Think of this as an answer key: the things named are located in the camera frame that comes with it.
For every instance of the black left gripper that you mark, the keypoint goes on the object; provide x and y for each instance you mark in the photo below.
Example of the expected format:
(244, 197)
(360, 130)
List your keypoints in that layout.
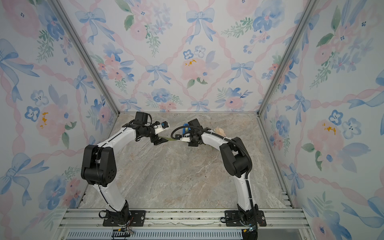
(155, 140)

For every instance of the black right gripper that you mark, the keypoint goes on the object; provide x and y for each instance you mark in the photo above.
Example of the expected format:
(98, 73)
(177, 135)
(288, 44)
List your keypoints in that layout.
(192, 144)

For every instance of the blue tape dispenser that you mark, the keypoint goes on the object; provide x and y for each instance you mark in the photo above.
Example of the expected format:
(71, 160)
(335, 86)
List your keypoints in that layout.
(186, 127)

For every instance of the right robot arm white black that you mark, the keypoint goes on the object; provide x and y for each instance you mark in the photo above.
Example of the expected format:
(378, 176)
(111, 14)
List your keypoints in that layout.
(236, 159)

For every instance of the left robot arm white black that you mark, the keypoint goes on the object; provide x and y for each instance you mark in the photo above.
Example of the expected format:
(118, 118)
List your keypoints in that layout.
(99, 167)

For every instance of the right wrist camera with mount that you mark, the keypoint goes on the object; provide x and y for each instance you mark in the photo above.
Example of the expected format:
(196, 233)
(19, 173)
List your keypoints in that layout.
(186, 139)

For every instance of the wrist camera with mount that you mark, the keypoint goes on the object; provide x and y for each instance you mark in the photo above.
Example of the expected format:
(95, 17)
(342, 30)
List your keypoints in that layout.
(186, 139)
(160, 127)

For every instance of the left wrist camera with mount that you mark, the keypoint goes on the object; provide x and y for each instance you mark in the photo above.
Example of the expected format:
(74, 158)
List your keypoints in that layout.
(160, 127)

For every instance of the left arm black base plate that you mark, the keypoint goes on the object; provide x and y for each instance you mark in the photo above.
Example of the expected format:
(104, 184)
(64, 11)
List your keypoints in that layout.
(131, 218)

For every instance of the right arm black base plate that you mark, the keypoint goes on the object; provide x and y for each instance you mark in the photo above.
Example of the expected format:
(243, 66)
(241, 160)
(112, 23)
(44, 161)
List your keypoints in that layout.
(244, 219)

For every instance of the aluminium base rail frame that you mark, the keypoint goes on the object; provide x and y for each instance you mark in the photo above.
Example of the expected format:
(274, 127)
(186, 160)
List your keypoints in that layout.
(186, 224)

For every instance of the aluminium corner post left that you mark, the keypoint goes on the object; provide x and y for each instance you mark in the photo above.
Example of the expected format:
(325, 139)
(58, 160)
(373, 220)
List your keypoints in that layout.
(64, 19)

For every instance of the aluminium corner post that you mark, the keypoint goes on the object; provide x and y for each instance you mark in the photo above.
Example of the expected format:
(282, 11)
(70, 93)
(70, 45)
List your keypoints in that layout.
(64, 19)
(291, 47)

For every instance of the aluminium corner post right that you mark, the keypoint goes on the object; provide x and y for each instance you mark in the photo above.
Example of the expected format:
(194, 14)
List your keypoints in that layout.
(291, 47)

